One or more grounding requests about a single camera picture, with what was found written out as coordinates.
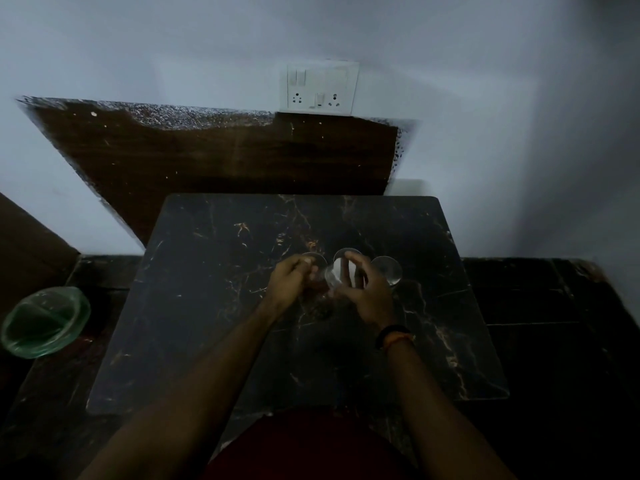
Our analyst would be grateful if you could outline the person's right forearm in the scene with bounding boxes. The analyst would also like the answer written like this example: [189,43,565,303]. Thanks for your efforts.
[382,336,517,480]

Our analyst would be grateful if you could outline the clear drinking glass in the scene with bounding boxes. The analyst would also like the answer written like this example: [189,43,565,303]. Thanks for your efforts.
[323,265,351,291]
[302,252,329,283]
[369,256,404,287]
[332,248,364,288]

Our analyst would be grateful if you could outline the white switch socket panel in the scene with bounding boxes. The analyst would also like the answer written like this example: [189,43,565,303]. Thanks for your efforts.
[286,60,361,116]

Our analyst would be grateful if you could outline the person's right hand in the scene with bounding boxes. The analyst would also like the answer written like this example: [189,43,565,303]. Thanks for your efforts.
[332,250,399,336]

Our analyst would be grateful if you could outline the person's dark red shirt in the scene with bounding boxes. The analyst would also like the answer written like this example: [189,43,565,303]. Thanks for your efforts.
[200,409,422,480]

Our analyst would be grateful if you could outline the brown wooden furniture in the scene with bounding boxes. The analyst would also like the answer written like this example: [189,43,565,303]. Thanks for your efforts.
[0,192,81,323]

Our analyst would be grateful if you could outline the dark brown wooden board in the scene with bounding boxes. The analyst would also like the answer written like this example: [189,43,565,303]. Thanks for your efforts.
[17,96,417,246]

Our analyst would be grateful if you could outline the person's left hand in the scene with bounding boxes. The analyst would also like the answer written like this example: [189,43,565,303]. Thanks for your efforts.
[262,254,319,320]

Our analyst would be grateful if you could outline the green lined waste bin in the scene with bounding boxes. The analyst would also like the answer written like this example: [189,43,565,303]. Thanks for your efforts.
[0,286,92,360]

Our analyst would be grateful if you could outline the person's left forearm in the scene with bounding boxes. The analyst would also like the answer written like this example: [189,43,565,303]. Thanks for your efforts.
[77,301,281,480]

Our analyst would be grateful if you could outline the black wristband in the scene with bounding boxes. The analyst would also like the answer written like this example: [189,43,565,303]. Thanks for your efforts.
[375,324,412,350]

